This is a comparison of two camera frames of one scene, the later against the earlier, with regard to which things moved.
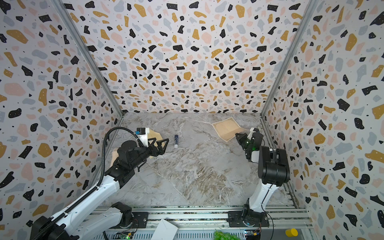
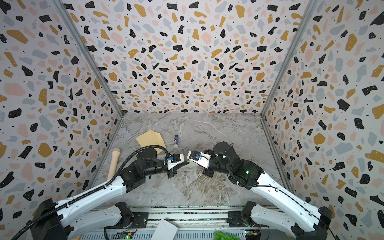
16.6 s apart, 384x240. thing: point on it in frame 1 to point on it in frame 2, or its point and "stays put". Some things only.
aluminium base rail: x=285 y=223 stays put
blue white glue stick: x=176 y=141 stays put
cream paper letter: x=227 y=128 to x=191 y=164
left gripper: x=160 y=151 to x=173 y=171
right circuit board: x=251 y=234 stays put
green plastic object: x=221 y=235 stays put
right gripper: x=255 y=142 to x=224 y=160
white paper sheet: x=164 y=231 stays put
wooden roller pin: x=114 y=156 stays put
